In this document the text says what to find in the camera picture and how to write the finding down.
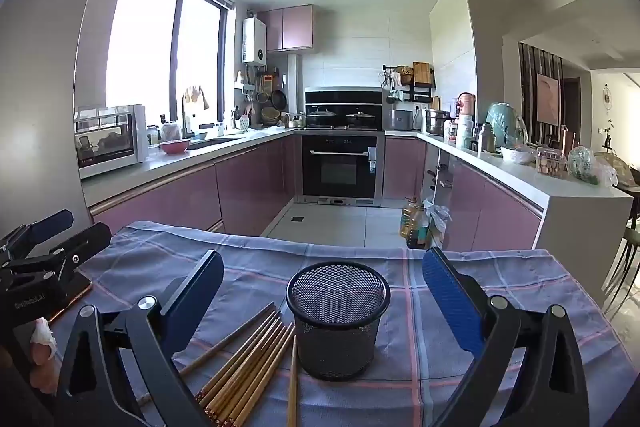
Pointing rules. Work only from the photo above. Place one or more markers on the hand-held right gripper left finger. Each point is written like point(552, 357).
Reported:
point(200, 292)

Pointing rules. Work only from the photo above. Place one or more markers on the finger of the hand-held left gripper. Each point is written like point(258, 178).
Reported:
point(90, 242)
point(50, 224)

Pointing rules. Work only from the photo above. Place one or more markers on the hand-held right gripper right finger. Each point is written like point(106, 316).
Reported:
point(452, 302)

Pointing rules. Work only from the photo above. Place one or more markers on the bunch of wooden chopsticks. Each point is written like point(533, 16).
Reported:
point(250, 367)

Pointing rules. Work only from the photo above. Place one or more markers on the black mesh holder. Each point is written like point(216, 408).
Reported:
point(335, 337)

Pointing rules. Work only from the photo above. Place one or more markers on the person's left hand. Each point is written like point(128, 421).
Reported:
point(42, 352)

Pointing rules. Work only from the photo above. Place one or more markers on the blue plaid tablecloth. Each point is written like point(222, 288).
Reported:
point(525, 307)

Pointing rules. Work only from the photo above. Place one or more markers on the clear plastic bag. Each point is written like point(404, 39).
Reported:
point(440, 222)

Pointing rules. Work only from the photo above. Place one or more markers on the yellow oil bottle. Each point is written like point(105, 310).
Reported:
point(409, 219)

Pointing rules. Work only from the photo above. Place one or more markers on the white toaster oven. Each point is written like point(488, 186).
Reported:
point(105, 147)

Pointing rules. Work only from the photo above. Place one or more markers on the pink base cabinets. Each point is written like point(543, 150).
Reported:
point(490, 212)
point(200, 192)

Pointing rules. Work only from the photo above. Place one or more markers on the pink bowl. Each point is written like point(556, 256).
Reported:
point(175, 147)

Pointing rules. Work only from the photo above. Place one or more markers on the white bowl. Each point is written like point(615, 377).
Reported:
point(517, 155)

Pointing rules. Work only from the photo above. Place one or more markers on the white kitchen counter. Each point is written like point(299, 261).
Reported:
point(585, 207)

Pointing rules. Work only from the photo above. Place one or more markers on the kitchen faucet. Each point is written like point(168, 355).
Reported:
point(192, 107)

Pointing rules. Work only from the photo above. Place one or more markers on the clear egg box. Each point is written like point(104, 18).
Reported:
point(550, 163)

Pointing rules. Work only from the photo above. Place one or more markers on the white jar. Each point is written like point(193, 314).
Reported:
point(465, 132)

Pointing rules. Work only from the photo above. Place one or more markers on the built-in black oven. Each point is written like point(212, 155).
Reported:
point(342, 167)

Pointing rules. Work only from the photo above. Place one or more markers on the steel pot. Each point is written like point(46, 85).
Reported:
point(436, 122)

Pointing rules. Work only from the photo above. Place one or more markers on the green kitchen appliance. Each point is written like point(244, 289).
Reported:
point(502, 124)

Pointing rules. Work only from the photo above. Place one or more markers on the plastic bag of vegetables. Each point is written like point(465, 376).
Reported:
point(587, 167)

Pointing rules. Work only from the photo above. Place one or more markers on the steel kettle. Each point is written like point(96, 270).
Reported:
point(296, 121)

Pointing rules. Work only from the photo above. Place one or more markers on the pink thermos jug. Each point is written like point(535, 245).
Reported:
point(466, 104)

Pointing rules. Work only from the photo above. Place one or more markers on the kitchen window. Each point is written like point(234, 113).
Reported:
point(145, 42)

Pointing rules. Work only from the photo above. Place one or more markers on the black lidded wok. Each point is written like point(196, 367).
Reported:
point(321, 118)
point(360, 118)

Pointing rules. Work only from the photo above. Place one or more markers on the wooden cutting board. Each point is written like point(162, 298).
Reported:
point(423, 73)

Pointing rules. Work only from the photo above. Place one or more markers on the black range hood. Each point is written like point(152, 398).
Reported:
point(345, 97)

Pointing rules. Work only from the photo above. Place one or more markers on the white water heater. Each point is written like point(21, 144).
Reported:
point(254, 42)

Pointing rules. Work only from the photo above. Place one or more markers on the black wall rack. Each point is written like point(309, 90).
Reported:
point(417, 93)

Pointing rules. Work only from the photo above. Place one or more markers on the wall picture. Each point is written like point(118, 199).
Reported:
point(547, 99)

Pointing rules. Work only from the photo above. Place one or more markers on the pink wall cabinet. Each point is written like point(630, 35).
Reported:
point(292, 29)

